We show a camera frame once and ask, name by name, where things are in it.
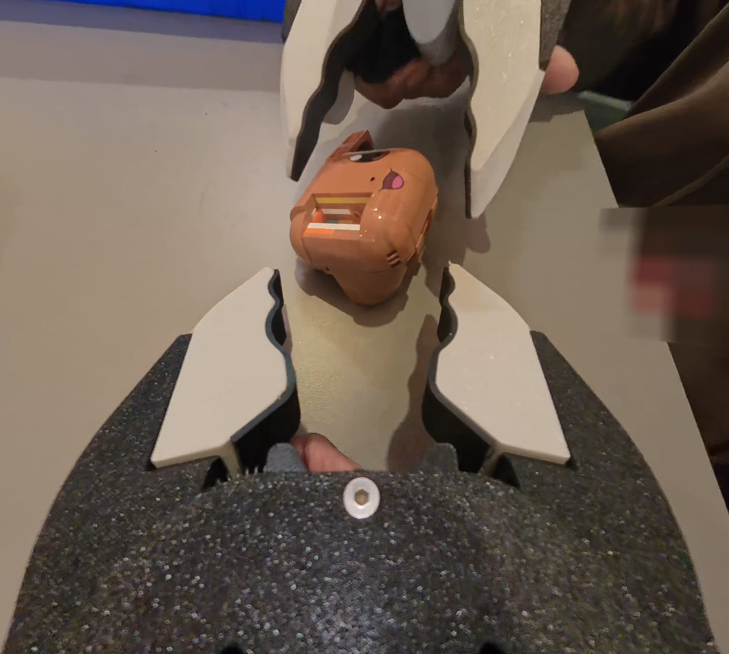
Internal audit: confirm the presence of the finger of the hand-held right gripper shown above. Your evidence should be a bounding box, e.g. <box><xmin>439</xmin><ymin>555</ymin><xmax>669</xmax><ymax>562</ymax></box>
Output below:
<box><xmin>282</xmin><ymin>0</ymin><xmax>372</xmax><ymax>182</ymax></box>
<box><xmin>460</xmin><ymin>0</ymin><xmax>548</xmax><ymax>219</ymax></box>

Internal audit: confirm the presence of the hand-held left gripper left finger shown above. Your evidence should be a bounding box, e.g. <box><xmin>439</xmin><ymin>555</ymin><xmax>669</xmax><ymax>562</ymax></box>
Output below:
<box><xmin>151</xmin><ymin>268</ymin><xmax>301</xmax><ymax>468</ymax></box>

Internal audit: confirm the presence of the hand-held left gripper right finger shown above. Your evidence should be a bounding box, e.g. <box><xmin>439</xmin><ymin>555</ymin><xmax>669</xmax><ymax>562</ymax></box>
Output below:
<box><xmin>424</xmin><ymin>264</ymin><xmax>571</xmax><ymax>466</ymax></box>

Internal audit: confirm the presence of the brown lego head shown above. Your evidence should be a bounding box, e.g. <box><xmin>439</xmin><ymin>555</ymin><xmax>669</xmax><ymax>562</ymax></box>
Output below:
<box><xmin>289</xmin><ymin>131</ymin><xmax>439</xmax><ymax>306</ymax></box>

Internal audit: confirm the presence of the person's right hand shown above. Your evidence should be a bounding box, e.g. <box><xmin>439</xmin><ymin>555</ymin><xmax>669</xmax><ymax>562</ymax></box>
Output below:
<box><xmin>349</xmin><ymin>0</ymin><xmax>581</xmax><ymax>109</ymax></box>

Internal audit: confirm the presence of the person's left hand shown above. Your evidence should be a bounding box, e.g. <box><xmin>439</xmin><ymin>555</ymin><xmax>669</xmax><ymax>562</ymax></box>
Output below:
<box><xmin>289</xmin><ymin>433</ymin><xmax>362</xmax><ymax>474</ymax></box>

